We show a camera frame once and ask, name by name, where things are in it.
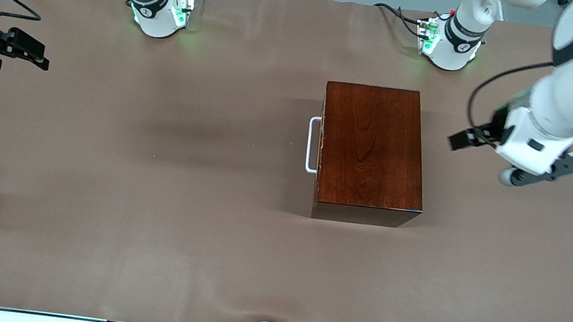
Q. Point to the dark red-brown wooden cabinet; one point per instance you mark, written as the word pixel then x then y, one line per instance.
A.
pixel 370 149

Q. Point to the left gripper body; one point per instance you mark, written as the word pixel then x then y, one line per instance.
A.
pixel 494 129

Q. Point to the brown table cover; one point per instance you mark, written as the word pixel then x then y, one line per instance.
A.
pixel 144 247

